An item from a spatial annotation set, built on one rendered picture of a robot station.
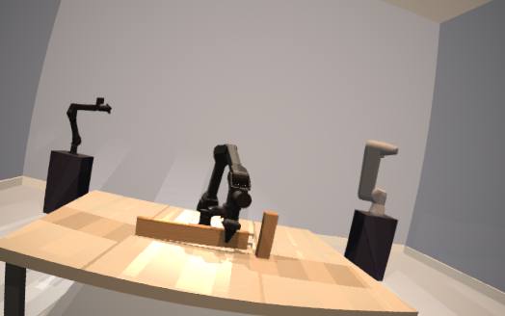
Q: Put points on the brown wooden post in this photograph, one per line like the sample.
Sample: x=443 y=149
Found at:
x=267 y=233

